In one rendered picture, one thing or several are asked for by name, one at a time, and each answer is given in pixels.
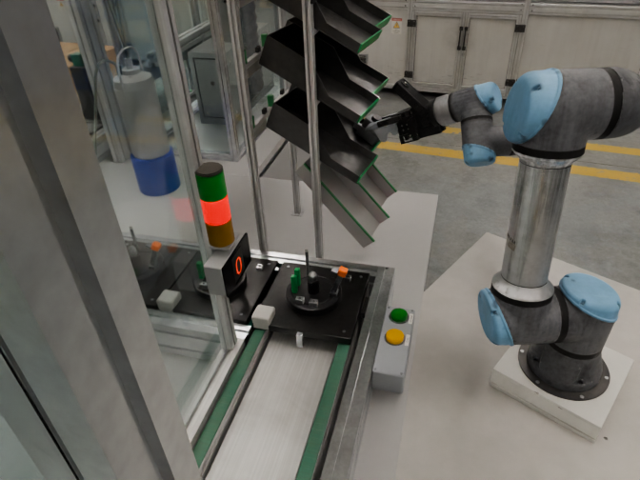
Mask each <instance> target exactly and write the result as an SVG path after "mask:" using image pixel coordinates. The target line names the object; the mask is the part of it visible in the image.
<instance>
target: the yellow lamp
mask: <svg viewBox="0 0 640 480"><path fill-rule="evenodd" d="M205 225H206V229H207V234H208V238H209V243H210V245H211V246H213V247H216V248H223V247H226V246H228V245H230V244H231V243H232V242H233V241H234V239H235V238H234V232H233V226H232V221H231V219H230V220H229V222H227V223H225V224H223V225H219V226H212V225H209V224H207V223H205Z"/></svg>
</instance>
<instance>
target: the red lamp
mask: <svg viewBox="0 0 640 480"><path fill-rule="evenodd" d="M200 201H201V206H202V211H203V215H204V220H205V222H206V223H207V224H209V225H212V226H219V225H223V224H225V223H227V222H229V220H230V219H231V215H230V204H229V198H228V195H227V196H226V197H225V198H224V199H222V200H220V201H217V202H205V201H203V200H201V199H200Z"/></svg>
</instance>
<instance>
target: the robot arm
mask: <svg viewBox="0 0 640 480"><path fill-rule="evenodd" d="M392 90H393V91H395V92H396V93H397V94H398V95H399V96H400V97H401V98H402V99H403V100H404V101H405V102H406V103H407V104H409V105H410V107H409V108H406V109H404V110H400V111H398V112H395V113H393V114H389V115H387V116H384V117H381V118H382V120H380V121H376V122H373V123H370V124H368V125H367V126H366V128H365V130H373V131H374V132H375V134H376V135H377V137H378V138H379V140H380V141H381V142H386V141H387V140H388V135H389V132H391V134H393V135H396V134H397V133H399V139H400V142H401V145H402V144H406V143H409V142H413V141H417V140H419V139H420V138H423V137H427V136H431V135H434V134H438V133H441V132H442V131H443V130H445V129H446V126H447V125H450V124H454V123H458V122H461V134H462V150H463V155H464V162H465V164H466V165H467V166H470V167H482V166H488V165H491V164H493V163H494V162H495V160H496V158H495V157H496V156H513V155H517V156H518V157H519V163H518V169H517V174H516V181H515V187H514V193H513V198H512V205H511V211H510V222H509V228H508V234H507V241H506V246H505V252H504V258H503V265H502V270H501V271H499V272H497V273H495V274H494V275H493V277H492V280H491V286H490V289H488V288H484V289H482V290H480V291H479V293H478V310H479V316H480V320H481V324H482V327H483V330H484V332H485V334H486V335H487V337H488V339H489V340H490V341H491V342H492V344H494V345H498V346H507V345H510V346H514V345H530V348H529V351H528V355H527V357H528V362H529V365H530V368H531V369H532V371H533V372H534V373H535V374H536V375H537V376H538V377H539V378H540V379H541V380H542V381H544V382H545V383H547V384H548V385H550V386H552V387H554V388H557V389H559V390H564V391H570V392H583V391H587V390H591V389H593V388H594V387H595V386H596V385H597V384H598V382H599V380H600V378H601V375H602V371H603V366H602V350H603V348H604V346H605V344H606V342H607V340H608V337H609V335H610V332H611V329H612V327H613V325H614V323H615V322H616V321H617V319H618V313H619V311H620V309H621V300H620V297H619V295H618V293H617V292H616V291H615V290H614V288H612V287H611V286H610V285H609V284H607V283H606V282H604V281H603V280H600V279H598V278H597V277H594V276H592V275H589V274H585V273H580V272H572V273H568V274H566V275H565V276H564V277H563V278H562V279H560V281H559V285H558V286H554V285H553V284H552V283H551V281H550V280H549V279H548V278H549V274H550V265H551V260H552V256H553V252H554V247H555V242H556V237H557V233H558V229H559V224H560V219H561V215H562V210H563V206H564V201H565V196H566V192H567V187H568V182H569V178H570V170H571V165H572V163H573V162H575V161H577V160H578V159H580V158H581V157H583V156H584V153H585V149H586V145H587V141H588V140H598V139H610V138H616V137H620V136H624V135H627V134H629V133H631V132H633V131H635V130H637V129H638V128H639V127H640V75H639V74H637V73H636V72H634V71H632V70H628V69H623V68H618V67H604V68H584V69H556V68H550V69H546V70H533V71H529V72H526V73H525V74H523V75H522V76H520V77H519V78H518V79H517V81H516V82H515V83H514V84H513V86H512V87H511V89H510V92H509V95H508V97H507V100H506V104H505V107H504V112H503V122H504V125H497V126H494V125H493V121H492V115H493V114H494V113H496V112H498V111H500V109H501V108H502V95H501V91H500V89H499V88H498V86H497V85H496V84H495V83H493V82H488V83H484V84H480V85H474V86H473V87H469V88H466V89H463V90H459V91H455V92H452V93H449V94H446V95H442V96H439V97H437V98H435V99H432V100H430V101H428V100H427V99H426V98H425V97H424V96H423V95H422V94H421V93H420V92H419V91H417V90H416V89H415V88H414V87H413V86H412V85H411V84H410V83H409V82H408V81H407V80H405V79H404V78H402V79H400V80H399V81H397V82H396V83H395V84H394V86H393V87H392ZM404 137H405V140H409V139H410V138H412V140H410V141H407V142H405V140H404Z"/></svg>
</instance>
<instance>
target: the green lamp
mask: <svg viewBox="0 0 640 480"><path fill-rule="evenodd" d="M195 178H196V183H197V188H198V192H199V197H200V199H201V200H203V201H205V202H217V201H220V200H222V199H224V198H225V197H226V196H227V194H228V193H227V187H226V181H225V175H224V170H222V171H221V172H220V173H219V174H217V175H215V176H212V177H200V176H198V175H196V174H195Z"/></svg>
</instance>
